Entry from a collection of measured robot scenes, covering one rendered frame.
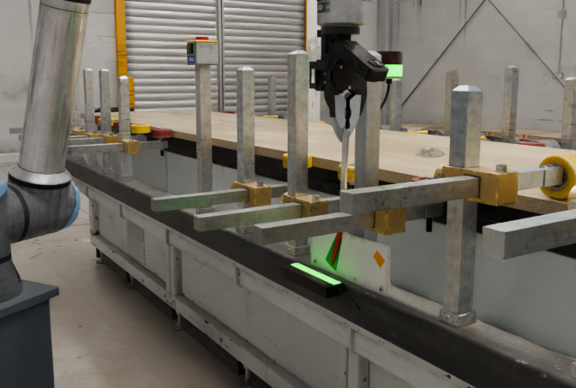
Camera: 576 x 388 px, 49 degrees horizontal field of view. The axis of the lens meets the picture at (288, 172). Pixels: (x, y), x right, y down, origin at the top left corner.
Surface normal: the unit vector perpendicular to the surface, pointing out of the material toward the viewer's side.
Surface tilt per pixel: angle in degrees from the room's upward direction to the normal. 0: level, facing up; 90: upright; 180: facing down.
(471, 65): 90
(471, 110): 90
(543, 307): 90
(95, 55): 90
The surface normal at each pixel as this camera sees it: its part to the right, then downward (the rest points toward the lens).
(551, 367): 0.00, -0.99
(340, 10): -0.10, 0.16
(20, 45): 0.55, 0.13
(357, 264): -0.84, 0.08
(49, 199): 0.60, 0.37
